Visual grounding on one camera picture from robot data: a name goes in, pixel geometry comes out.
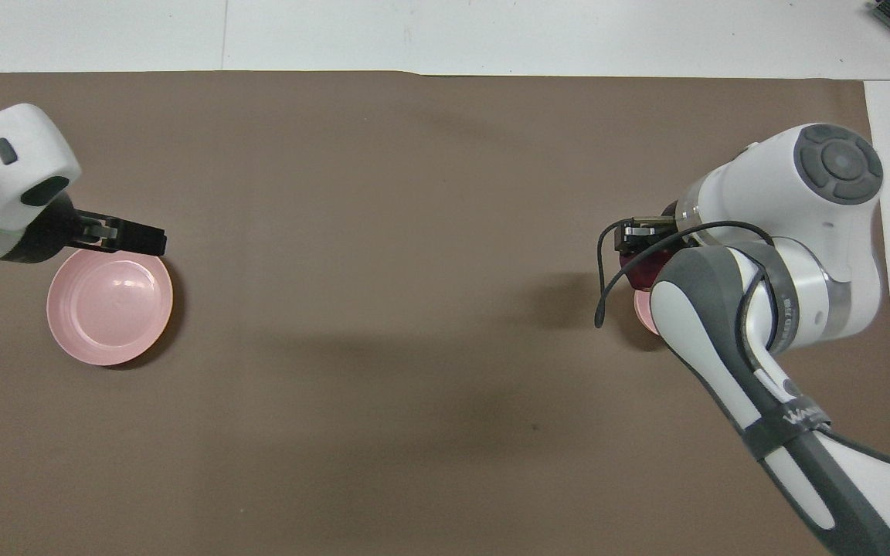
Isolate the brown table mat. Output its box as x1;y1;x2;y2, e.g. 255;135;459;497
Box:
0;71;890;556

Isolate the dark red apple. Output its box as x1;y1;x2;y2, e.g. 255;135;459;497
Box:
620;249;681;292

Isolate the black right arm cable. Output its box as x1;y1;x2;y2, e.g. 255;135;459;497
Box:
594;220;776;364

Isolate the pink plate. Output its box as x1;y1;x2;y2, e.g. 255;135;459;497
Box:
46;249;175;368

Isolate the pink bowl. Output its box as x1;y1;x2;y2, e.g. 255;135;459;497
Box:
634;288;664;337

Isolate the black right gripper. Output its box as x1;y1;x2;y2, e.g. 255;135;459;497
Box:
620;201;698;253

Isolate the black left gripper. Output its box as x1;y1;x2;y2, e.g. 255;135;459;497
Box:
8;193;168;265

